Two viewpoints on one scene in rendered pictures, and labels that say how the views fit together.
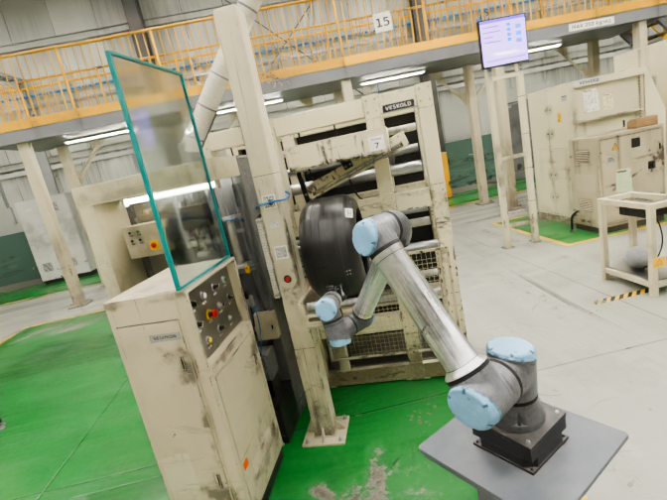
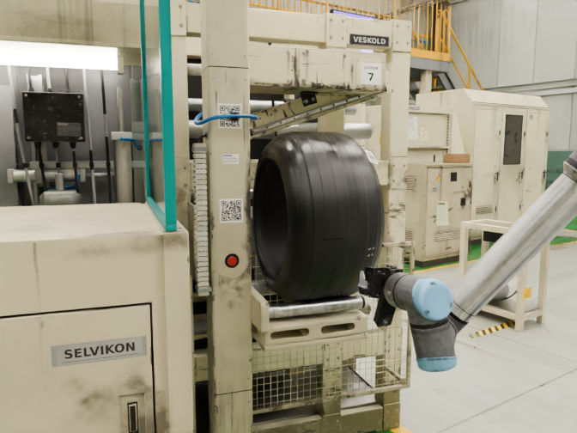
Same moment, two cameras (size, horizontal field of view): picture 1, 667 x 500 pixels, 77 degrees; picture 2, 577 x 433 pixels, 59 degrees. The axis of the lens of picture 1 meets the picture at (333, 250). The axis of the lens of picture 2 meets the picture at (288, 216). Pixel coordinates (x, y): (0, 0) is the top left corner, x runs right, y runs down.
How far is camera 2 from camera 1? 130 cm
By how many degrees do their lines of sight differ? 30
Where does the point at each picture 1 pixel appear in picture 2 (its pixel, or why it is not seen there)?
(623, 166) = (443, 198)
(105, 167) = not seen: outside the picture
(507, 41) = not seen: hidden behind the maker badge
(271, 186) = (239, 88)
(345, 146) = (329, 66)
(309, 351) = (241, 397)
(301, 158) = (258, 66)
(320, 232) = (336, 179)
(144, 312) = (55, 282)
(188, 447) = not seen: outside the picture
